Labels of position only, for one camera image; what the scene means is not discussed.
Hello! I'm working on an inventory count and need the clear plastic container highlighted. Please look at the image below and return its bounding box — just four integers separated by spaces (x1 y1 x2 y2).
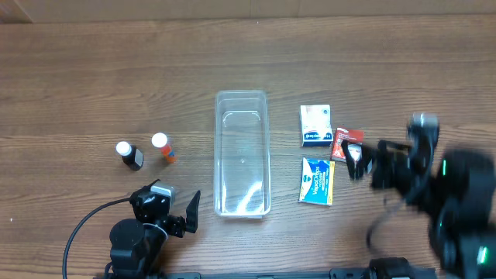
214 90 271 219

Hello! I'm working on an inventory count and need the white blue plaster box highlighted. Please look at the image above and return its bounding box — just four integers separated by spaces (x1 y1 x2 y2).
300 105 334 147

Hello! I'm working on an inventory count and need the red white small box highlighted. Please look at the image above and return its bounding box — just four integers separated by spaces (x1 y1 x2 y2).
331 126 365 163

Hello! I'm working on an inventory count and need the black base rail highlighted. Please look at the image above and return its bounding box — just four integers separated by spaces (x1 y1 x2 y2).
164 267 368 279

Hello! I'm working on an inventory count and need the dark brown bottle white cap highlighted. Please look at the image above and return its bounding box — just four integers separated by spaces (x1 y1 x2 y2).
115 141 144 171

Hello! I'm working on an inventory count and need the orange tube white cap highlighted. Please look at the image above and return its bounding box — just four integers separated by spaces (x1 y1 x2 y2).
151 133 177 164

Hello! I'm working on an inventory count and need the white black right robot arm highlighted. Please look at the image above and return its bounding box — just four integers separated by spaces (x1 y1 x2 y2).
341 113 495 278

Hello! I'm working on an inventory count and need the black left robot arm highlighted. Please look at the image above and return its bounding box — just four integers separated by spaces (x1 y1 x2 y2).
108 179 201 278

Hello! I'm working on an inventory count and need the blue yellow VapoDrops box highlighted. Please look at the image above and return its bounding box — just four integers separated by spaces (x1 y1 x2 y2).
298 157 336 206

